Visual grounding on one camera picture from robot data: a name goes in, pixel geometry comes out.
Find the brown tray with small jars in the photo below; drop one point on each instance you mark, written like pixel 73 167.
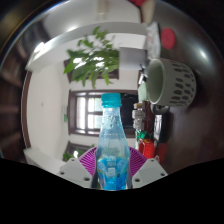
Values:
pixel 137 116

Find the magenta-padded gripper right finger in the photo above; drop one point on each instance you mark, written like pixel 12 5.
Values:
pixel 150 171

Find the flat round red coaster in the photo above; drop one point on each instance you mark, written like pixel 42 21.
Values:
pixel 168 38

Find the red plastic box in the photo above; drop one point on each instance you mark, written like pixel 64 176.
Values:
pixel 146 148

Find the green exit sign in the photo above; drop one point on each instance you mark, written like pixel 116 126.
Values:
pixel 64 117

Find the light green pad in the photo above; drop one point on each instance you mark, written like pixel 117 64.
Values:
pixel 142 91

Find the clear blue drink bottle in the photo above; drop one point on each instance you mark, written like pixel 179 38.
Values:
pixel 113 150

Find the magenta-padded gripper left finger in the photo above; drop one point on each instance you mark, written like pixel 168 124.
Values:
pixel 75 171

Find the dark wooden double door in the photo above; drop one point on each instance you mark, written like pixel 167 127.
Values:
pixel 86 113

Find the grey patterned ceramic mug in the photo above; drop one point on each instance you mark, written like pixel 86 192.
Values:
pixel 180 83

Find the green box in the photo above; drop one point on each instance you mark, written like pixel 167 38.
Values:
pixel 141 135

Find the flat black device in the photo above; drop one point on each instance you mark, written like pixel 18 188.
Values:
pixel 158 125

